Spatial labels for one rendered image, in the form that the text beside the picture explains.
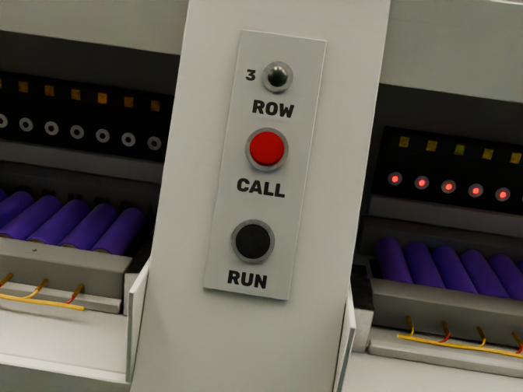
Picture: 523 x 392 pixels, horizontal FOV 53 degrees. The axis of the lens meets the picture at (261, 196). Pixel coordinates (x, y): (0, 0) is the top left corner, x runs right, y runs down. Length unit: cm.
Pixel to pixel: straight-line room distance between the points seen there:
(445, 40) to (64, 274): 23
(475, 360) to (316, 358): 10
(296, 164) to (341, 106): 3
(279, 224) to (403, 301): 11
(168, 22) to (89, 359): 17
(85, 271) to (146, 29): 14
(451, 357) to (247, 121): 17
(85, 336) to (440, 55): 23
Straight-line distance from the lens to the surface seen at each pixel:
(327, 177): 25
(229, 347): 26
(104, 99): 42
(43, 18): 30
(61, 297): 32
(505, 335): 35
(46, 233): 36
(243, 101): 25
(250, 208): 25
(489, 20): 28
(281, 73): 25
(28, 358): 29
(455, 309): 33
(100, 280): 31
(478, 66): 28
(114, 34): 29
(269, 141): 24
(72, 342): 30
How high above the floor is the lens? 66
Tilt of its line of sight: level
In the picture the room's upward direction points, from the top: 9 degrees clockwise
